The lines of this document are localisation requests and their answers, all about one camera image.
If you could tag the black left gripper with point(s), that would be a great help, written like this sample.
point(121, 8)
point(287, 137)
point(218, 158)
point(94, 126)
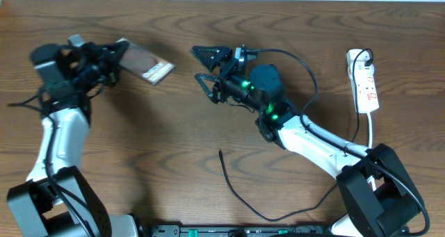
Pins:
point(107, 57)

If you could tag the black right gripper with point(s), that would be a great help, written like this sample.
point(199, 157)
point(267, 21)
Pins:
point(231, 66)

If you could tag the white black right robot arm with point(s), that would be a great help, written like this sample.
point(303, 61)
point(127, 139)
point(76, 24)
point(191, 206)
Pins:
point(379, 196)

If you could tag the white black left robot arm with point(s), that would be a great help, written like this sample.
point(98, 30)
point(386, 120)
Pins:
point(56, 199)

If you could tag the white charger plug adapter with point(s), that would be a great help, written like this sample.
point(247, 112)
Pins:
point(364, 66)

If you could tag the white power strip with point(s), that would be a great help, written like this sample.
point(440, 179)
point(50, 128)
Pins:
point(363, 87)

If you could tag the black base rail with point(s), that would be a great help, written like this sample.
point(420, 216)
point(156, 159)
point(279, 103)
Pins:
point(170, 230)

